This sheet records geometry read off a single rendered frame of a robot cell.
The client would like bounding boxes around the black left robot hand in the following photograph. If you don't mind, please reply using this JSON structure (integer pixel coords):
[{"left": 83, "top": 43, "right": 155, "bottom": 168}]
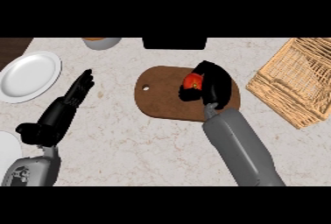
[{"left": 15, "top": 68, "right": 96, "bottom": 148}]

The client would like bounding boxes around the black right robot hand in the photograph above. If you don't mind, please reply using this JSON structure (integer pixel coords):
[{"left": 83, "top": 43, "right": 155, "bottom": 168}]
[{"left": 178, "top": 59, "right": 234, "bottom": 110}]

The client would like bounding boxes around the red tomato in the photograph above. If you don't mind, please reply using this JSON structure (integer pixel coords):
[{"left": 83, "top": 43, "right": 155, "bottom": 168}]
[{"left": 182, "top": 73, "right": 204, "bottom": 91}]

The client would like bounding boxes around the brown wooden cutting board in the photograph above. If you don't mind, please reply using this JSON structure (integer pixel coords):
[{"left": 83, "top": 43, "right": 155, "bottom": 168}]
[{"left": 133, "top": 65, "right": 243, "bottom": 123}]

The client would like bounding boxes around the tan wicker basket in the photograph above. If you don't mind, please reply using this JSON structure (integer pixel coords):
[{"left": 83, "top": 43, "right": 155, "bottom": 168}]
[{"left": 244, "top": 38, "right": 331, "bottom": 130}]

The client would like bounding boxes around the white round plate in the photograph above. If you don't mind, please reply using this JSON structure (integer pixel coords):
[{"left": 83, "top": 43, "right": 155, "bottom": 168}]
[{"left": 0, "top": 51, "right": 64, "bottom": 104}]

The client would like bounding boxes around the black appliance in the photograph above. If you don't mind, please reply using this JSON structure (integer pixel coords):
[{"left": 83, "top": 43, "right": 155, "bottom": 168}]
[{"left": 141, "top": 38, "right": 209, "bottom": 51}]

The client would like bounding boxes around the white rounded object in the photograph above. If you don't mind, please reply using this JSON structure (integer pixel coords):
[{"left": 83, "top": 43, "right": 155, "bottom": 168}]
[{"left": 0, "top": 130, "right": 24, "bottom": 178}]

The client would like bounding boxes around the dark brown wooden surface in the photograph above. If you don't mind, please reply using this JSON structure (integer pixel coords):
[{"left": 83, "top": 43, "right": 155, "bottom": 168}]
[{"left": 0, "top": 38, "right": 36, "bottom": 72}]

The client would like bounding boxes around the grey bowl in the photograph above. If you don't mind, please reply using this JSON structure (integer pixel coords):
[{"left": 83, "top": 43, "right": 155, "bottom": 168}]
[{"left": 82, "top": 38, "right": 123, "bottom": 51}]

